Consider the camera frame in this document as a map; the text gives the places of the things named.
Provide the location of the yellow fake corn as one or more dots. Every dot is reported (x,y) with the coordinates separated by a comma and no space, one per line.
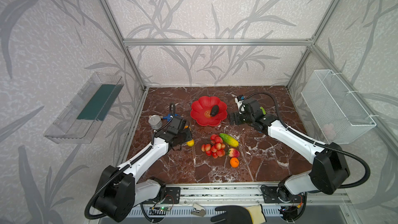
(190,143)

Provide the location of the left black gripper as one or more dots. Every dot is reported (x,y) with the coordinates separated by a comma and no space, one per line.
(184,134)

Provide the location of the green yellow fake cucumber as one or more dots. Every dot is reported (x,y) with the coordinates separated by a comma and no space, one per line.
(229,140)

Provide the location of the red flower-shaped fruit bowl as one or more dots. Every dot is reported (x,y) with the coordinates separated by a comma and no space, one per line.
(201,111)

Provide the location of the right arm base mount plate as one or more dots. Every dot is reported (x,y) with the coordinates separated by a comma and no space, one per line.
(280,195)

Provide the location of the silver metal cup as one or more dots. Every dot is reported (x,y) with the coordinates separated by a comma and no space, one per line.
(155,122)

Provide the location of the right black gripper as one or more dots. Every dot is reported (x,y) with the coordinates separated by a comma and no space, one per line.
(235,118)

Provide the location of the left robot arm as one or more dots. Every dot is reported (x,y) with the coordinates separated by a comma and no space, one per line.
(118,189)

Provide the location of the green circuit board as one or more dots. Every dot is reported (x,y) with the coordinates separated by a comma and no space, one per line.
(161,208)

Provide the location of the dark fake avocado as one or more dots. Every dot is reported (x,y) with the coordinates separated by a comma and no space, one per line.
(214,111)

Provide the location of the black gloved hand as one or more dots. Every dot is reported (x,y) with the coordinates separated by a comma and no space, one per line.
(232,214)

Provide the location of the fake orange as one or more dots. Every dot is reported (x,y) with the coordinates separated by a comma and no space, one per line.
(234,162)

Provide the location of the red fake grape bunch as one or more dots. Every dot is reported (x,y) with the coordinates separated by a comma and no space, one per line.
(214,147)

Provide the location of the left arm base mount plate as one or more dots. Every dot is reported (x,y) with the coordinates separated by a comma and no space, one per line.
(170,195)

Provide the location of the clear plastic wall bin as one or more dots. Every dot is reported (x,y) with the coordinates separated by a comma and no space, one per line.
(80,121)

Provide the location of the white wire wall basket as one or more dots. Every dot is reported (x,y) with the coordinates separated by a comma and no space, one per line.
(338,113)

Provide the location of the green plastic scoop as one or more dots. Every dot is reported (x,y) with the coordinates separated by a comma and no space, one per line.
(263,110)

